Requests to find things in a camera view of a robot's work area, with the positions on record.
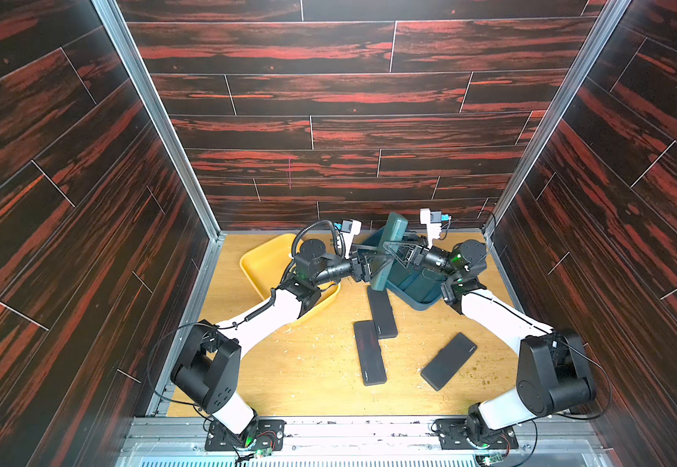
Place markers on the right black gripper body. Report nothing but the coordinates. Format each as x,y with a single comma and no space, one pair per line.
418,257

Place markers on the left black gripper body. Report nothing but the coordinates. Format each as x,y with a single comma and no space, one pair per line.
332,270

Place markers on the yellow plastic storage tray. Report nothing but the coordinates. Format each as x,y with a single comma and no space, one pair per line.
264,266

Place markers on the green pencil case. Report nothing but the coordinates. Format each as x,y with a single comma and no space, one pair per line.
390,242

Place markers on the black pencil case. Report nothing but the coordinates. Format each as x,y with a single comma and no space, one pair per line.
369,352
382,314
449,360

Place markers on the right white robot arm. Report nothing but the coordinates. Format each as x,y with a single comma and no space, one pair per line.
553,373

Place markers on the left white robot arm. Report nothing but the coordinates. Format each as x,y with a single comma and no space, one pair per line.
207,367

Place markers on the teal plastic storage tray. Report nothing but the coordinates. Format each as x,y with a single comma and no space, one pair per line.
414,289

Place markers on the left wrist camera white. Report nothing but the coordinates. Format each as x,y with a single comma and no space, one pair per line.
349,227

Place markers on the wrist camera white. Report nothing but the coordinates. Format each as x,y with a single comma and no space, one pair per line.
433,223
349,227

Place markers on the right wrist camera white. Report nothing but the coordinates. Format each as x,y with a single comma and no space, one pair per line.
433,223

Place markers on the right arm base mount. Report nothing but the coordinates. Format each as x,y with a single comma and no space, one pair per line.
460,433

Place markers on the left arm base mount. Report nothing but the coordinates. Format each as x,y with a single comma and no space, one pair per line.
262,435

